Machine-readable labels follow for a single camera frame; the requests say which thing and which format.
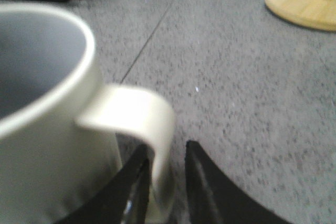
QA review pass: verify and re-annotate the white HOME cup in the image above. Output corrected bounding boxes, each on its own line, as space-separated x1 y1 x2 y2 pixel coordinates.
1 3 175 223

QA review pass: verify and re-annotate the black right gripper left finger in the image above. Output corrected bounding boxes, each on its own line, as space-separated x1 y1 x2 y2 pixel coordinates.
58 144 150 223

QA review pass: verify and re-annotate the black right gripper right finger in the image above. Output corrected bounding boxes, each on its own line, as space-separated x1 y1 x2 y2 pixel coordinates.
185 140 288 223

